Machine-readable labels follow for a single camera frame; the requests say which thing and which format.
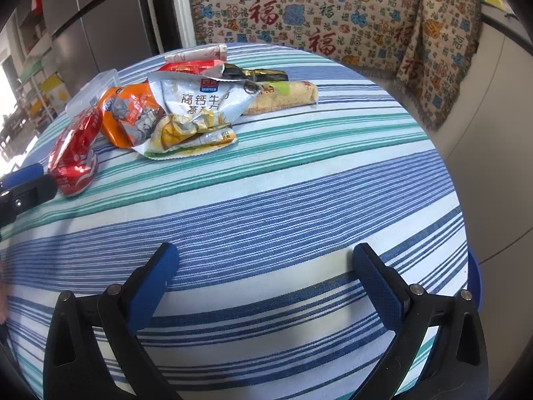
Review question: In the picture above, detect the silver oat milk snack bag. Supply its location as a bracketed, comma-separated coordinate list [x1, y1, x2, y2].
[134, 71, 260, 160]

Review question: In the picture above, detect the long red snack wrapper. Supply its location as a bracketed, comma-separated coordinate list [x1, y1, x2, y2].
[159, 60, 224, 75]

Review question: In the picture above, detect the floral paper tissue pack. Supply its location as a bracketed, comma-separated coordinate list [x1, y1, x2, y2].
[165, 43, 228, 62]

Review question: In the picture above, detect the blue plastic trash basket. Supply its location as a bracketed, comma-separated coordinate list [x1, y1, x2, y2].
[467, 249, 483, 312]

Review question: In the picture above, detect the crumpled red foil wrapper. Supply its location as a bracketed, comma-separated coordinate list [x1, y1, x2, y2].
[47, 107, 103, 197]

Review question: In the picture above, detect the metal storage shelf rack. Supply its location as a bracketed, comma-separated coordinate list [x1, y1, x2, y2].
[1, 56, 71, 163]

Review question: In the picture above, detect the clear plastic box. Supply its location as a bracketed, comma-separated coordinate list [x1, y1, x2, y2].
[65, 69, 120, 118]

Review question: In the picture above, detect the orange snack bag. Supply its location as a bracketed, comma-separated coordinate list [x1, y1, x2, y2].
[98, 82, 165, 149]

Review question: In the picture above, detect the striped blue green tablecloth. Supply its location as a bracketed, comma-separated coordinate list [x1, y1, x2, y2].
[1, 44, 468, 399]

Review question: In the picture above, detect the grey steel refrigerator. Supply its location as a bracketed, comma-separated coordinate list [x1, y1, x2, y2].
[42, 0, 158, 96]

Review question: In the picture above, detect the black gold wrapper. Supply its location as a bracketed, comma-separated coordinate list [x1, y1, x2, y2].
[221, 63, 289, 82]

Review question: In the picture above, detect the beige biscuit packet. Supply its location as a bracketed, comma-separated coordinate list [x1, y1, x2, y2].
[243, 81, 318, 116]

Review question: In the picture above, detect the patterned fu character blanket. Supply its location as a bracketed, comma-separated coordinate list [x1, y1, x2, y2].
[190, 0, 482, 130]

